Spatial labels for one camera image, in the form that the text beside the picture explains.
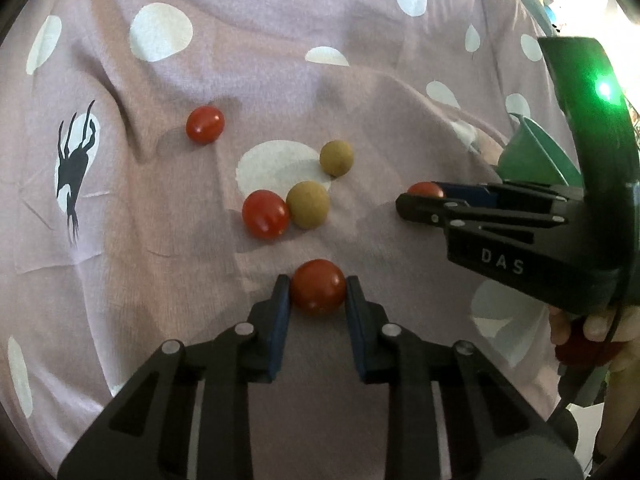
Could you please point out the person's right forearm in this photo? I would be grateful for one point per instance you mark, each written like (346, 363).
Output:
(615, 410)

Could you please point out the person's right hand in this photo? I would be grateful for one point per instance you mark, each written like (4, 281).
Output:
(600, 325)

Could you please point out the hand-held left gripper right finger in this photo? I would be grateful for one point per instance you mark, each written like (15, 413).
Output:
(356, 325)

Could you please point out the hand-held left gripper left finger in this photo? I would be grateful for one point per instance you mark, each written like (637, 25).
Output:
(280, 320)

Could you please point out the pink polka dot blanket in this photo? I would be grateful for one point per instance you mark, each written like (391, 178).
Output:
(350, 85)

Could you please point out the red cherry tomato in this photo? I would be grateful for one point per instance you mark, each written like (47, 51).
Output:
(205, 124)
(266, 213)
(425, 190)
(319, 286)

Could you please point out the green bowl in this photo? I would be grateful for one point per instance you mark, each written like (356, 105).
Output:
(530, 160)

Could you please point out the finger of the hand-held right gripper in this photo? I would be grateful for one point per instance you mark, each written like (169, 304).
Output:
(470, 194)
(425, 207)

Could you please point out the brown longan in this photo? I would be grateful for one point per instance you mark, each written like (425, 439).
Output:
(336, 158)
(308, 205)

